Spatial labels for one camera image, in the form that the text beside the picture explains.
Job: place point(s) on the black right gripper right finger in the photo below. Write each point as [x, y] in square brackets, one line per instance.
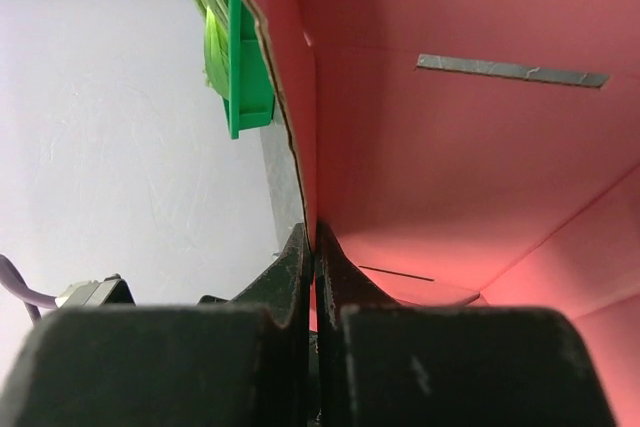
[382, 363]

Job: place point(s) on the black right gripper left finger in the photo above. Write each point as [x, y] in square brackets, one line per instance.
[243, 362]

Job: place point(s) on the pink paper box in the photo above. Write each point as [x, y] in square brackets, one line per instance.
[486, 147]

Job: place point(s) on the green plastic tray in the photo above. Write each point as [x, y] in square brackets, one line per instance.
[251, 98]

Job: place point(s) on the bok choy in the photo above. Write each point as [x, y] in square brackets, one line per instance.
[216, 55]

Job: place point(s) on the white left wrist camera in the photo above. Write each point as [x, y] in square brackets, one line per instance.
[111, 290]

